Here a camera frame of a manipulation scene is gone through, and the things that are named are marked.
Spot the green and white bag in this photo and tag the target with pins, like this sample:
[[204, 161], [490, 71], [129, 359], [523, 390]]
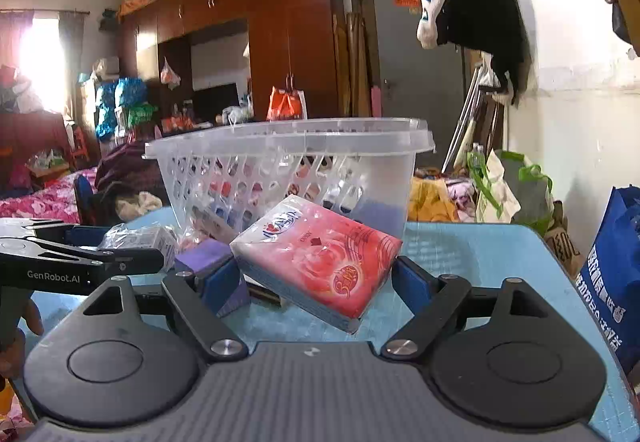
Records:
[[495, 202]]

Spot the orange cloth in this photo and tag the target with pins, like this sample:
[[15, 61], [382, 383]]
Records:
[[140, 1]]

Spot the curtained window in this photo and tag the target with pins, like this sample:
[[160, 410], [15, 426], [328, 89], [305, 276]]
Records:
[[45, 61]]

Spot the small clear hanging bag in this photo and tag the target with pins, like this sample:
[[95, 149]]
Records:
[[170, 74]]

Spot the red tissue packet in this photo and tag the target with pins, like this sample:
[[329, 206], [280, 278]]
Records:
[[320, 267]]

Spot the blue tote bag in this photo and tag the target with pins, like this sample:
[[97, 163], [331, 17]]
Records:
[[610, 282]]

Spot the person's left hand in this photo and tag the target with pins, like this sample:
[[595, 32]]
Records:
[[32, 317]]

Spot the clear bagged small box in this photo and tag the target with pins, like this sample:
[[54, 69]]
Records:
[[145, 239]]

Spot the red door sticker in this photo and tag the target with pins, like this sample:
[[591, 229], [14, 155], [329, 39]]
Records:
[[406, 2]]

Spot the orange and white plastic bag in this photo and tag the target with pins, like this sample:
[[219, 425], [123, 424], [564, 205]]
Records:
[[285, 106]]

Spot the wooden boards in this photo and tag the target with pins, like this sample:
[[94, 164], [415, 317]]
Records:
[[357, 61]]

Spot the blue and green bags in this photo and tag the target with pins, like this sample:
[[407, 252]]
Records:
[[120, 101]]

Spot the pink floral bedsheet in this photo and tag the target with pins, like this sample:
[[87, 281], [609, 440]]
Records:
[[40, 204]]

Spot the pile of dark clothes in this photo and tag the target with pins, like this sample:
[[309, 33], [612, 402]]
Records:
[[125, 171]]

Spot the purple box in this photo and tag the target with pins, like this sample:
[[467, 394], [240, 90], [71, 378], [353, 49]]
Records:
[[205, 254]]

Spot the pink board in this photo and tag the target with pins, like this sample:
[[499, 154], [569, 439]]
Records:
[[376, 102]]

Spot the printed brown carton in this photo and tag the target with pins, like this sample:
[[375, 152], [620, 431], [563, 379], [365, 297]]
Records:
[[562, 242]]

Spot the brown wooden wardrobe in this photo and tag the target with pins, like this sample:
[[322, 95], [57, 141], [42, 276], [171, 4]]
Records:
[[295, 46]]

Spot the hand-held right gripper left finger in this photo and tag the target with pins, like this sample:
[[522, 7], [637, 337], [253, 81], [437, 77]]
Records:
[[222, 284]]

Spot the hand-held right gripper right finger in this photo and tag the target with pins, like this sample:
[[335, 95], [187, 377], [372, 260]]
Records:
[[411, 283]]

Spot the black television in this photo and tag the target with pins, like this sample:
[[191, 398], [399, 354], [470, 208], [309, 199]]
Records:
[[215, 99]]

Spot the white plastic laundry basket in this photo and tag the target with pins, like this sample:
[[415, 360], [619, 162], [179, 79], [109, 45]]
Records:
[[380, 182]]

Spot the dark red cabinet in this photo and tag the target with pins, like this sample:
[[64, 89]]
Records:
[[30, 136]]

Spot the white plastic bags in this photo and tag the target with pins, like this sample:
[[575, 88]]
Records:
[[237, 114]]

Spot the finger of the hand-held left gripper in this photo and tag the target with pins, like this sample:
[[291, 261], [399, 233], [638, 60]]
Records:
[[135, 262], [85, 237]]

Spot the grey door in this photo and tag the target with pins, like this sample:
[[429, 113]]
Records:
[[400, 71]]

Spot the yellow plastic bag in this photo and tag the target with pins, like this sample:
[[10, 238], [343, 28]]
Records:
[[430, 199]]

